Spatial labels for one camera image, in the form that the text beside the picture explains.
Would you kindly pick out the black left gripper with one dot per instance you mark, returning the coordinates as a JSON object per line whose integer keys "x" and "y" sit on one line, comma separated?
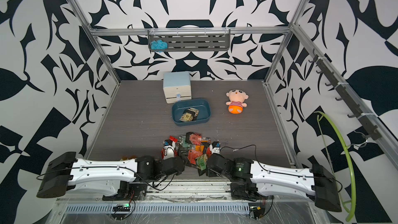
{"x": 182, "y": 160}

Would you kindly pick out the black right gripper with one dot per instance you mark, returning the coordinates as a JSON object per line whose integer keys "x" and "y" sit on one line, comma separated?
{"x": 208, "y": 174}

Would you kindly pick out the green label tea bag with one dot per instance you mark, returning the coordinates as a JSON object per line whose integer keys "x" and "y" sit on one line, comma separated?
{"x": 201, "y": 162}

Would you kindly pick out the red circle label tea bag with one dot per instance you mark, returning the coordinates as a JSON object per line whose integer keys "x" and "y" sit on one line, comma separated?
{"x": 192, "y": 155}

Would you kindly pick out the orange label blue tea bag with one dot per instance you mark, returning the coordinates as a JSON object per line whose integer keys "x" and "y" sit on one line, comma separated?
{"x": 199, "y": 148}

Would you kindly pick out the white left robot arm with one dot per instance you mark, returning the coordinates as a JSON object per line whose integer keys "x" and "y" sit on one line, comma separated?
{"x": 109, "y": 178}

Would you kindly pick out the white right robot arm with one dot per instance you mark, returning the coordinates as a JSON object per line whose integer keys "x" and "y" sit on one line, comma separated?
{"x": 251, "y": 180}

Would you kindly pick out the pink label red tea bag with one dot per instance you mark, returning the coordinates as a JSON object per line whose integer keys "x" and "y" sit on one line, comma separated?
{"x": 194, "y": 138}

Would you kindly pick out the teal plastic storage box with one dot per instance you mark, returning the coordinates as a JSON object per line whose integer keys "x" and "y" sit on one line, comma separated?
{"x": 201, "y": 104}

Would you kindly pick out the black right connector box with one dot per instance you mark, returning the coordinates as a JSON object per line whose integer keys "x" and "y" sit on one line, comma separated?
{"x": 256, "y": 212}

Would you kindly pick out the blue white drawer box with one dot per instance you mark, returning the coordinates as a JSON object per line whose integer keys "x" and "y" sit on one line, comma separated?
{"x": 177, "y": 87}

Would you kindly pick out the brown plush toy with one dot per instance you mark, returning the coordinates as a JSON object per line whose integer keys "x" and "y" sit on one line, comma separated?
{"x": 125, "y": 158}

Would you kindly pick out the green led circuit board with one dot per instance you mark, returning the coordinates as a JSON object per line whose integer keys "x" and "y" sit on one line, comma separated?
{"x": 122, "y": 208}

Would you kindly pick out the pink plush doll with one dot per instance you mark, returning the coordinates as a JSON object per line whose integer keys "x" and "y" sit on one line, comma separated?
{"x": 236, "y": 102}

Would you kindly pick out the blue crocheted cloth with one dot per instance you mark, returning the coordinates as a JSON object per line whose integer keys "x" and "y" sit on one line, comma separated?
{"x": 159, "y": 45}

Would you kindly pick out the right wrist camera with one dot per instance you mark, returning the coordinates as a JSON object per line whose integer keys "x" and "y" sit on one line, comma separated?
{"x": 214, "y": 148}

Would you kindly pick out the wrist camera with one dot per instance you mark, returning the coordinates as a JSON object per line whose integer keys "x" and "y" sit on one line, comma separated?
{"x": 169, "y": 149}
{"x": 214, "y": 148}

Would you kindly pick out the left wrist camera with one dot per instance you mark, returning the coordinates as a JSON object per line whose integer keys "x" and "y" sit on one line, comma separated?
{"x": 169, "y": 149}

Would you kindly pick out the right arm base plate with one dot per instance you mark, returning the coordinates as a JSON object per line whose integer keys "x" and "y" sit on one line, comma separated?
{"x": 248, "y": 192}

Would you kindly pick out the perforated metal front rail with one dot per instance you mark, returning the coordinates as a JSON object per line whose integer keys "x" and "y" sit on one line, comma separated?
{"x": 160, "y": 208}

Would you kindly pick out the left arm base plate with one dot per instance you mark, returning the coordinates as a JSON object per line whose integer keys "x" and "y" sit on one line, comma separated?
{"x": 127, "y": 191}

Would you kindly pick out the grey wall rack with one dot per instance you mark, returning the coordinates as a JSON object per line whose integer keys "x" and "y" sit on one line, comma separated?
{"x": 190, "y": 40}

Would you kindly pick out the black hook rail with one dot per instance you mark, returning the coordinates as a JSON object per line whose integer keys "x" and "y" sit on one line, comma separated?
{"x": 347, "y": 94}

